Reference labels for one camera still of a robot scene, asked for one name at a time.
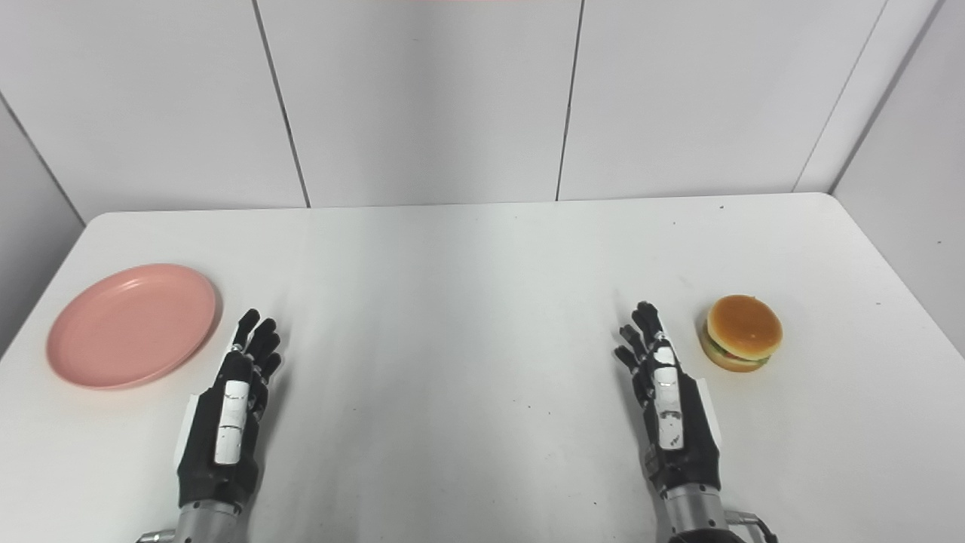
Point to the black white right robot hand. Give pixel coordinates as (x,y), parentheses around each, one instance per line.
(671,415)

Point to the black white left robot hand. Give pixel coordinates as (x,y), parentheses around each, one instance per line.
(230,422)

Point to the toy hamburger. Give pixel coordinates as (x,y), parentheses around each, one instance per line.
(742,332)

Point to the pink round plate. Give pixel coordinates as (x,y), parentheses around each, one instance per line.
(132,326)

